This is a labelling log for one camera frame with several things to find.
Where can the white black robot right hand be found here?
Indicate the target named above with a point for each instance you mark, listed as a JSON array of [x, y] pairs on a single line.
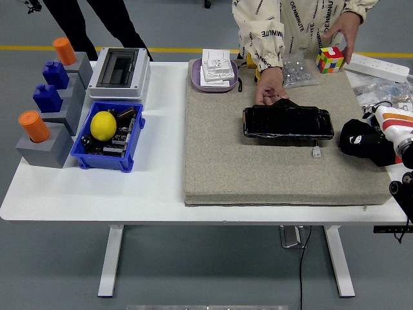
[[392, 122]]

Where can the person's right hand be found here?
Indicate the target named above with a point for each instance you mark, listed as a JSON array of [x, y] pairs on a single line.
[[269, 84]]

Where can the person's left hand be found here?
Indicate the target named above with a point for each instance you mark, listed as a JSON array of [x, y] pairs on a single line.
[[346, 32]]

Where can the glossy black panel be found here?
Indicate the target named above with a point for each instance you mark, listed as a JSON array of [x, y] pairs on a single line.
[[284, 124]]

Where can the person's right forearm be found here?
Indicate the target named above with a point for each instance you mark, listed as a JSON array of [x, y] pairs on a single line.
[[263, 43]]

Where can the person's left forearm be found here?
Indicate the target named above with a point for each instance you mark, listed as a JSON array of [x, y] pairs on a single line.
[[361, 8]]

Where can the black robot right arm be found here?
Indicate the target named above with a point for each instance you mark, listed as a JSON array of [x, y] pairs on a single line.
[[403, 190]]

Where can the white electrical device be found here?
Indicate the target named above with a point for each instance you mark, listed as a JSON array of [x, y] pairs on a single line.
[[405, 106]]

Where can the clear bag of metal screws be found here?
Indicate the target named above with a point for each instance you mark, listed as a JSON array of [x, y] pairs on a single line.
[[298, 73]]

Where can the colourful puzzle cube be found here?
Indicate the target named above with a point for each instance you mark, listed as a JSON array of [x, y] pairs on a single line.
[[329, 59]]

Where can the clear plastic parts bag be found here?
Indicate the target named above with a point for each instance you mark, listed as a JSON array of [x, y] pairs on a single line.
[[374, 90]]

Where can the white power strip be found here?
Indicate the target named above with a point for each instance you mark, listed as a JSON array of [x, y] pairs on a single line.
[[374, 66]]

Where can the person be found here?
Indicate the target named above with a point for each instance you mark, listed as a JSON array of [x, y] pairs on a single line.
[[297, 19], [96, 19]]

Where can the white socket plate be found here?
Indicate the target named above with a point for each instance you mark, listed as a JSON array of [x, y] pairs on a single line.
[[216, 83]]

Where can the purple tray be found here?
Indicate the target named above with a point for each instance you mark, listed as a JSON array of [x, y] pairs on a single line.
[[195, 77]]

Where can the grey-brown mat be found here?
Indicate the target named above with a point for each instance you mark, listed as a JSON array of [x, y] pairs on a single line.
[[242, 174]]

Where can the white table leg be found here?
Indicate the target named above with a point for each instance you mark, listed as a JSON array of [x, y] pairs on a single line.
[[111, 258], [338, 258]]

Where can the brown electronic component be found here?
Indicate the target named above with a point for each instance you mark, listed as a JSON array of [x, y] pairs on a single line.
[[126, 113]]

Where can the black circuit board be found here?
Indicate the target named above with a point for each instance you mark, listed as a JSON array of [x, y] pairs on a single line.
[[117, 139]]

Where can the yellow lemon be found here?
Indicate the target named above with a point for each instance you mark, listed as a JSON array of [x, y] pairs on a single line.
[[103, 126]]

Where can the grey electrical distribution box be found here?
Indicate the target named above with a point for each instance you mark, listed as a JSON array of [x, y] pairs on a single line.
[[96, 93]]

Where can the blue plastic bin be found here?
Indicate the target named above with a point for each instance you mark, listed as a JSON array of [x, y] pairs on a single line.
[[106, 163]]

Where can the grey block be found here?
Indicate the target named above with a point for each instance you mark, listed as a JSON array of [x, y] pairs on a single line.
[[82, 66], [61, 117], [45, 155], [76, 88]]

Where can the black round component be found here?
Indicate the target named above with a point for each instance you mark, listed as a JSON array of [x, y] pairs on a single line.
[[86, 140]]

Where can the orange cylinder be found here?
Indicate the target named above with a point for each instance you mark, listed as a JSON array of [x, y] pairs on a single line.
[[64, 51], [34, 127]]

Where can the blue block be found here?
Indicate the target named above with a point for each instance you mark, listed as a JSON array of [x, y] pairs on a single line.
[[55, 75], [47, 98]]

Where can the white wall socket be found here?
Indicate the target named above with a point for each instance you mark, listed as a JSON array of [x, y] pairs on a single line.
[[217, 64]]

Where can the silver metal bracket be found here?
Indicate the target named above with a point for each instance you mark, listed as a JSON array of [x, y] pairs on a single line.
[[292, 237]]

